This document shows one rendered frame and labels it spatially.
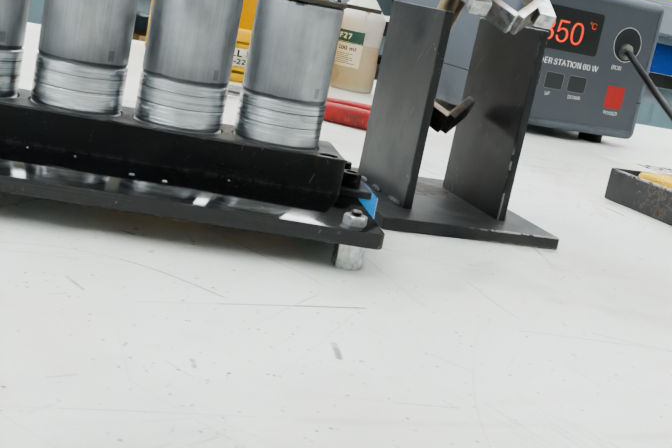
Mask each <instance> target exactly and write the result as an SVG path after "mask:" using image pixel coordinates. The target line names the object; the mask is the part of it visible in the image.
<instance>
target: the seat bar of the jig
mask: <svg viewBox="0 0 672 448"><path fill-rule="evenodd" d="M17 95H18V96H17V98H0V140H1V141H7V142H13V143H19V144H25V145H31V146H38V147H44V148H50V149H56V150H62V151H68V152H74V153H81V154H87V155H93V156H99V157H105V158H111V159H117V160H124V161H130V162H136V163H142V164H148V165H154V166H160V167H166V168H173V169H179V170H185V171H191V172H197V173H203V174H209V175H216V176H222V177H228V178H234V179H240V180H246V181H252V182H259V183H265V184H271V185H277V186H283V187H289V188H295V189H301V190H308V191H314V192H320V193H326V194H332V195H339V194H340V189H341V184H342V179H343V174H344V169H345V164H346V160H345V159H344V158H343V157H342V156H341V154H340V153H339V152H338V151H337V150H336V148H335V147H334V146H333V145H332V144H331V142H328V141H322V140H319V144H318V146H317V148H318V149H317V151H296V150H288V149H282V148H276V147H271V146H266V145H262V144H258V143H254V142H250V141H247V140H244V139H241V138H239V137H237V136H235V135H233V132H234V125H229V124H224V123H222V128H221V129H220V130H221V134H197V133H188V132H182V131H176V130H170V129H165V128H161V127H157V126H153V125H149V124H146V123H143V122H140V121H138V120H136V119H134V118H133V117H134V115H135V113H134V111H135V108H132V107H126V106H122V110H121V111H120V112H121V116H116V117H103V116H91V115H82V114H76V113H70V112H64V111H59V110H55V109H51V108H47V107H43V106H40V105H37V104H35V103H32V102H30V98H32V97H31V90H28V89H22V88H19V89H18V93H17Z"/></svg>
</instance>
